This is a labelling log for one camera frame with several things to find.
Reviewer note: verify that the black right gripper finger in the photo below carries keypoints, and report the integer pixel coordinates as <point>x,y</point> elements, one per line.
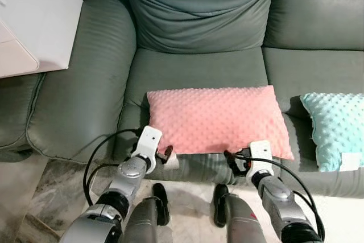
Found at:
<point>230,157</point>

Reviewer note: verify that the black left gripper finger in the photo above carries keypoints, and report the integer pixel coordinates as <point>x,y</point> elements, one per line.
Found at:
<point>168,152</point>

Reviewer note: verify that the pink dotted pillow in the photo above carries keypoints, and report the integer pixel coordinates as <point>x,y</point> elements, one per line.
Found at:
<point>216,120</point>

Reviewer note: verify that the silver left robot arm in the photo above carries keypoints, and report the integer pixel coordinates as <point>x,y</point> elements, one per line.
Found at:
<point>128,174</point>

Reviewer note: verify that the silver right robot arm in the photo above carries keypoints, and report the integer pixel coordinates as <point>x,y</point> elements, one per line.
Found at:
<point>278,197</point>

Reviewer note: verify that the mint dotted pillow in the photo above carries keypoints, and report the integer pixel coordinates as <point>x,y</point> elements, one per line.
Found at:
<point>335,123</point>

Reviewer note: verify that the grey robot left leg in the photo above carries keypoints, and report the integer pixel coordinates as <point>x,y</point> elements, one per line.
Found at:
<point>142,220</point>

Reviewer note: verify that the white plastic storage box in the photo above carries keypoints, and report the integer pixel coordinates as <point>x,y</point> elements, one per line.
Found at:
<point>34,21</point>

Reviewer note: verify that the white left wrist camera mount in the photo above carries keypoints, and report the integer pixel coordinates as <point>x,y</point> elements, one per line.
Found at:
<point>149,139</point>

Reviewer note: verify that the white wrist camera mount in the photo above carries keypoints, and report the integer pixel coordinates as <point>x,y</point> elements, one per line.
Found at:
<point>260,149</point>
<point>149,139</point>

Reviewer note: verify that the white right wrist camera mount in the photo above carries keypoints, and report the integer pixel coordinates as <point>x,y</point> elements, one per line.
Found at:
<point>260,149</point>

